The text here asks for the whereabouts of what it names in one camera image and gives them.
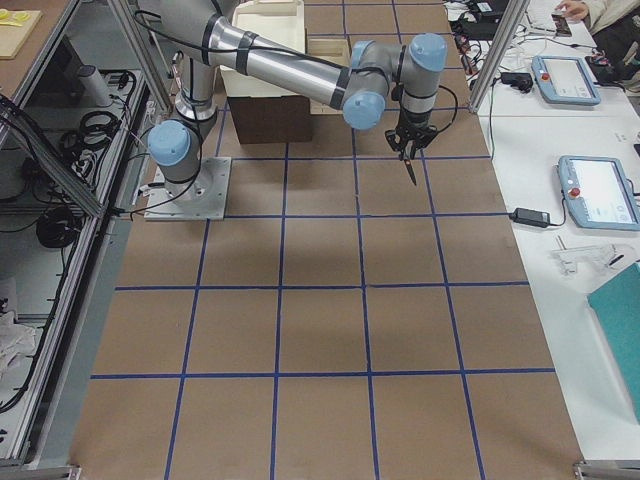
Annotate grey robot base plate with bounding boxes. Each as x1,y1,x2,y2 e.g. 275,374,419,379
144,157,232,221

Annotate person's hand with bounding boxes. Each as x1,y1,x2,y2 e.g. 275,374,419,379
556,0,589,21

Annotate grey cylinder speaker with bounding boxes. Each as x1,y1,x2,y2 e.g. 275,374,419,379
77,64,113,107

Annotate wooden board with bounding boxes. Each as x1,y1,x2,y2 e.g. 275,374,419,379
0,8,42,60

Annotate light wooden drawer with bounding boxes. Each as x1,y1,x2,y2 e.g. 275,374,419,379
306,37,351,115

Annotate near blue teach pendant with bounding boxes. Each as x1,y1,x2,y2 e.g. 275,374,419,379
557,155,639,231

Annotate white plastic bin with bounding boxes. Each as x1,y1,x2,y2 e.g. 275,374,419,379
217,0,308,99

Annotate far blue teach pendant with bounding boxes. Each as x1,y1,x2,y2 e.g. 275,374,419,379
531,55,601,106

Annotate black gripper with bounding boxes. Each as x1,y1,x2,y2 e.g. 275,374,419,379
385,125,436,161

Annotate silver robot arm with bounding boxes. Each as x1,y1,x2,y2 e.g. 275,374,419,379
148,1,447,200

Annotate orange grey handled scissors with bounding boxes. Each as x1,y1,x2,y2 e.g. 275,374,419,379
400,146,417,186

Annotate black power adapter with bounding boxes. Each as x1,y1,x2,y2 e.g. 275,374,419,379
509,207,551,228

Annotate aluminium frame post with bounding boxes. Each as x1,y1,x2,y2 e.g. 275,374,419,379
468,0,529,113

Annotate blue teach pendant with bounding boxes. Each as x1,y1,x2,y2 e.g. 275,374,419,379
557,155,639,231
531,55,601,106

